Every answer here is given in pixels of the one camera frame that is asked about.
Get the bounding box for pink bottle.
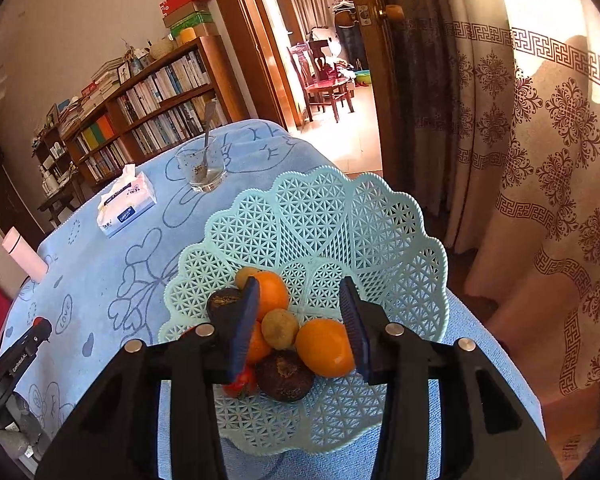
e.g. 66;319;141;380
1;226;48;283

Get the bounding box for dark small shelf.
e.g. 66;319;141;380
30;125;81;226

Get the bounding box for metal spoon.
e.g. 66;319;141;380
198;105;218;173

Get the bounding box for dark mangosteen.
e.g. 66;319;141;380
255;350;315;403
206;287;248;341

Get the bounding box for patterned beige curtain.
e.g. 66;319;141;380
390;0;600;461

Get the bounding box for large orange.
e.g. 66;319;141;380
295;318;356;379

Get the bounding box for wooden door frame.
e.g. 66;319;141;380
202;0;306;131

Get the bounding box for hanging dark clothes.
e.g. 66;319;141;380
335;7;368;68

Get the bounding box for teal plastic lattice basket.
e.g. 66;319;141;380
159;165;451;456

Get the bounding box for wooden bookshelf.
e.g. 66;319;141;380
62;35;251;191

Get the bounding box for small orange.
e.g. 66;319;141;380
254;270;291;322
244;321;273;366

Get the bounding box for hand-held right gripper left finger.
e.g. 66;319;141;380
34;275;261;480

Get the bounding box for green box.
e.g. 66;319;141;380
165;10;216;31

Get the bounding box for rows of books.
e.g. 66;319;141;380
72;52;228;183

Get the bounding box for red wooden table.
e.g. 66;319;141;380
305;77;356;123

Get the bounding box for white blue tissue pack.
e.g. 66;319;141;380
96;164;157;239

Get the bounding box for wooden door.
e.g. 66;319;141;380
340;0;411;181

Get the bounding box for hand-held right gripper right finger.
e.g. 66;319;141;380
339;276;563;480

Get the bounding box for clear glass cup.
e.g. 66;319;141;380
175;146;228;194

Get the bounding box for wooden chair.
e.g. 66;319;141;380
307;40;336;81
287;45;313;121

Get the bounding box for stack of books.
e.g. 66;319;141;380
55;57;126;131

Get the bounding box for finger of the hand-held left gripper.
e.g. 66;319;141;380
22;316;53;353

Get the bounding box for woven basket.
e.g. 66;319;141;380
150;37;176;60

